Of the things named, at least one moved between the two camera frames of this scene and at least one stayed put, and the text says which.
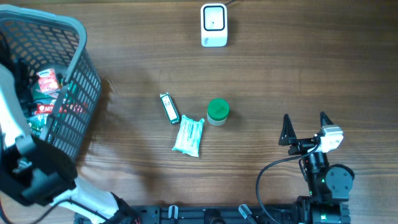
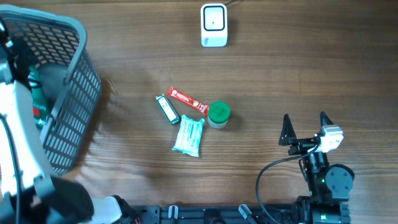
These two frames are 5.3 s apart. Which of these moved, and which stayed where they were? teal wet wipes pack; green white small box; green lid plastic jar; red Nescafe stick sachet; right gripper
Moved: red Nescafe stick sachet; green white small box
Stayed: teal wet wipes pack; green lid plastic jar; right gripper
